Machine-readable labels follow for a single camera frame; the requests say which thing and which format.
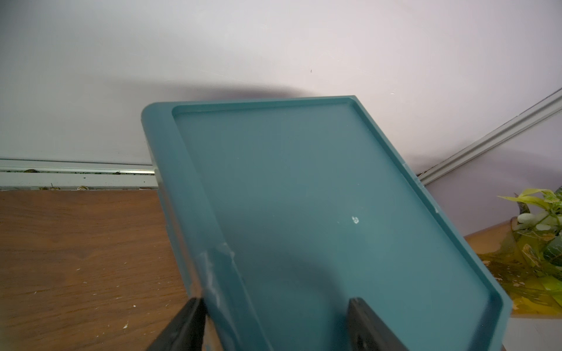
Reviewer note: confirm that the amber glass vase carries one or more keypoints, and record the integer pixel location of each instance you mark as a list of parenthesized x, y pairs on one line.
[(526, 264)]

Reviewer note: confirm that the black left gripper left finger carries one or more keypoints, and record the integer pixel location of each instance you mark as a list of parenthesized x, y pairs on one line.
[(186, 330)]

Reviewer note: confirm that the dark teal drawer cabinet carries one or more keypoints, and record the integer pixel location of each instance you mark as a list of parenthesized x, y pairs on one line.
[(280, 211)]

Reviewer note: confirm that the green artificial plant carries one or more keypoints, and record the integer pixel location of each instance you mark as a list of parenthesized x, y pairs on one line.
[(539, 210)]

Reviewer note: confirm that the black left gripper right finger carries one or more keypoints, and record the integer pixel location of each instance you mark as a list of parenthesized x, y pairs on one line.
[(367, 331)]

